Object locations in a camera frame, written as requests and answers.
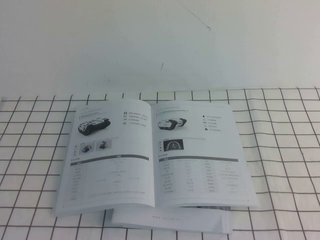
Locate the white product catalogue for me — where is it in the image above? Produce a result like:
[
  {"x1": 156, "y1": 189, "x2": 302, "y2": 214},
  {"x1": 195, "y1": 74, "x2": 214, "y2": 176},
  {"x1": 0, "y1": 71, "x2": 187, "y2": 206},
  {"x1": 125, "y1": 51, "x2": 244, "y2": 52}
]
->
[{"x1": 52, "y1": 98, "x2": 260, "y2": 218}]

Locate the closed white booklet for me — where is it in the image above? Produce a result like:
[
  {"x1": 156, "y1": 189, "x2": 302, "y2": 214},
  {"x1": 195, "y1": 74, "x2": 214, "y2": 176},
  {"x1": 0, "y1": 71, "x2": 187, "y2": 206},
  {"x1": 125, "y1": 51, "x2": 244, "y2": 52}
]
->
[{"x1": 111, "y1": 204, "x2": 235, "y2": 236}]

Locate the white black-grid tablecloth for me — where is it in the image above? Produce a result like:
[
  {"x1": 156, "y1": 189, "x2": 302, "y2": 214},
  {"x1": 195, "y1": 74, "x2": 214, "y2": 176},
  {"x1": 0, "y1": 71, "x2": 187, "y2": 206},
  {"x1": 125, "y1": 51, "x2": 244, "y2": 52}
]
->
[{"x1": 0, "y1": 87, "x2": 320, "y2": 240}]

